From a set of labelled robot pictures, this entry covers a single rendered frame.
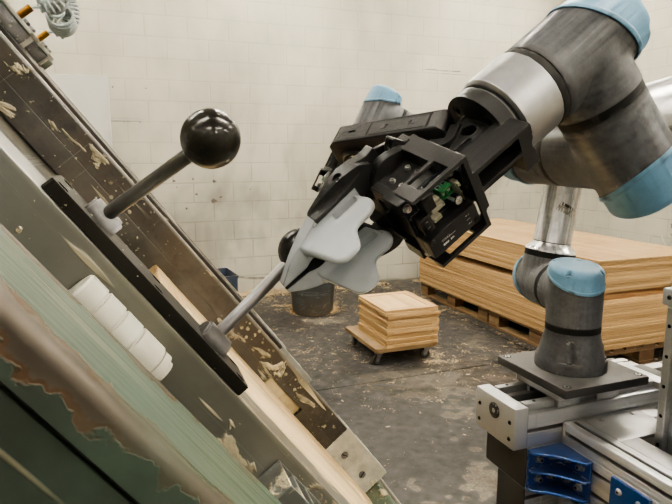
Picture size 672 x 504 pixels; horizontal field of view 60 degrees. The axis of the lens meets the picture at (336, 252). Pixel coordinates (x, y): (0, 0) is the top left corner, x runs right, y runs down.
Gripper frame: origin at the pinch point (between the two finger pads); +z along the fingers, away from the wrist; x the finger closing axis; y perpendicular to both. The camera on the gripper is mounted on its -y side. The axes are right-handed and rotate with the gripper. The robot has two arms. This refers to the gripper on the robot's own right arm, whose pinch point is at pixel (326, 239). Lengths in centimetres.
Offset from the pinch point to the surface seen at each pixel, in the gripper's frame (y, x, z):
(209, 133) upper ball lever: 42, 83, 0
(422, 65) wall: -205, -488, -238
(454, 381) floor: -204, -197, 42
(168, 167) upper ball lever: 43, 80, 2
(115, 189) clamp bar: 44, 30, 8
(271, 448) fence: 28, 79, 18
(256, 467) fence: 28, 79, 20
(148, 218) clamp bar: 38.5, 30.1, 9.6
